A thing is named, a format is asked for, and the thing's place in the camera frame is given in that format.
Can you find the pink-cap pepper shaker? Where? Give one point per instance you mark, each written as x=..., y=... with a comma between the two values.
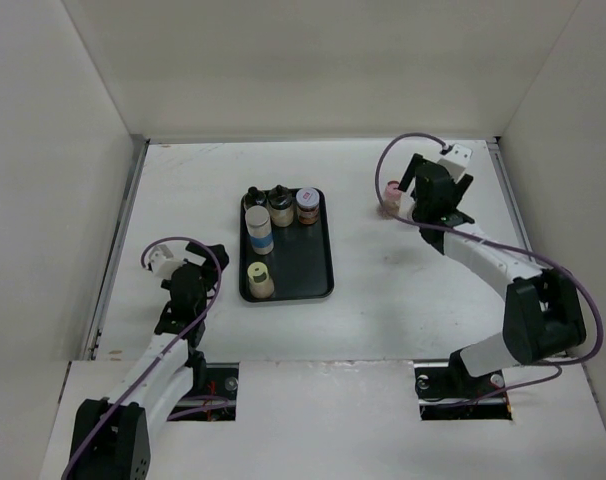
x=392, y=200

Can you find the black-cap pale spice bottle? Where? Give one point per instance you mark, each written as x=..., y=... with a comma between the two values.
x=280, y=206

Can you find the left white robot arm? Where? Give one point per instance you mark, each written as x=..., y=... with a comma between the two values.
x=112, y=436

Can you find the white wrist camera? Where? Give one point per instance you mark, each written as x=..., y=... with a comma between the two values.
x=456, y=159
x=162, y=263

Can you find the black-cap brown spice bottle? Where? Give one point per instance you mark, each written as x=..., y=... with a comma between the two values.
x=254, y=197

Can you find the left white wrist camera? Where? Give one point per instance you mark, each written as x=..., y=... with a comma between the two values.
x=162, y=263

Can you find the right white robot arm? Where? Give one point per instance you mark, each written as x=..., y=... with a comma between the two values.
x=542, y=314

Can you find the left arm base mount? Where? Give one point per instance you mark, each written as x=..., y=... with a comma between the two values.
x=213, y=398

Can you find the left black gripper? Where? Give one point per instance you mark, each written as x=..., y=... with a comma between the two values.
x=203, y=252

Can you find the clear-lid blue-label bottle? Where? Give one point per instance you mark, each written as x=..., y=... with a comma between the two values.
x=258, y=224

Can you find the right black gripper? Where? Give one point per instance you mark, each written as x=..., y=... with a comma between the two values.
x=457, y=194

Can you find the black rectangular plastic tray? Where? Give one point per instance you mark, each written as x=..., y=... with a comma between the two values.
x=300, y=263

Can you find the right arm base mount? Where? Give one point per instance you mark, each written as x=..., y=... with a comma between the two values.
x=446, y=391

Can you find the yellow-cap cream bottle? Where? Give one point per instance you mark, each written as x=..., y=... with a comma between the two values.
x=261, y=284

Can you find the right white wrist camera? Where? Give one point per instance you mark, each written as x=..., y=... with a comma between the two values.
x=456, y=159

